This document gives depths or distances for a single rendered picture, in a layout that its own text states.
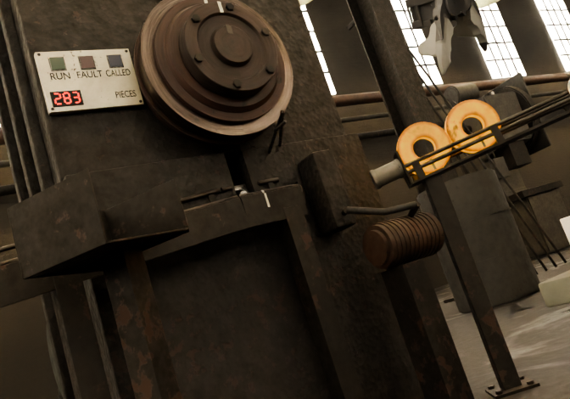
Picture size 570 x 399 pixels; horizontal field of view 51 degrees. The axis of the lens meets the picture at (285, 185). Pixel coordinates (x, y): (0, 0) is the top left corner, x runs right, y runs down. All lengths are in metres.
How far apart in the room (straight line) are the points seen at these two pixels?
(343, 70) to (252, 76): 9.05
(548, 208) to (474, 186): 5.30
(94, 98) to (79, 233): 0.71
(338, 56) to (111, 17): 9.04
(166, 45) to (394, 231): 0.80
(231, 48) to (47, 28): 0.52
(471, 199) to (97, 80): 2.96
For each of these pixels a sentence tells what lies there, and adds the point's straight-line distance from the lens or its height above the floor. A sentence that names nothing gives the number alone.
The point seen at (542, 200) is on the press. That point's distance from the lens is 9.43.
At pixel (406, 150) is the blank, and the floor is 0.71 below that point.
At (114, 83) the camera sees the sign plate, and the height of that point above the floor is 1.13.
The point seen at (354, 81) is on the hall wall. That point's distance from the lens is 10.72.
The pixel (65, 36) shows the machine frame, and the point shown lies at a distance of 1.84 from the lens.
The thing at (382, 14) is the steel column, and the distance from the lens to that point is 6.32.
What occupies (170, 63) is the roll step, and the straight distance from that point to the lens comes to 1.67.
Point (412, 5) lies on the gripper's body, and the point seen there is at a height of 0.81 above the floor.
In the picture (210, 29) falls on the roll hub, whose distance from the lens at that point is 1.71.
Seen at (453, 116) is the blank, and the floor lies 0.77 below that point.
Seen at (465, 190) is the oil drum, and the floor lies 0.78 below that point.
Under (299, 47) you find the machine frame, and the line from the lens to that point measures 2.14.
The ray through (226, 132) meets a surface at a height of 0.89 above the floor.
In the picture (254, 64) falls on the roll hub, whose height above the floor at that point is 1.06.
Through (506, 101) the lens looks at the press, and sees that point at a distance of 9.76.
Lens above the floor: 0.38
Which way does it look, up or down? 12 degrees up
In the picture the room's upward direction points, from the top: 18 degrees counter-clockwise
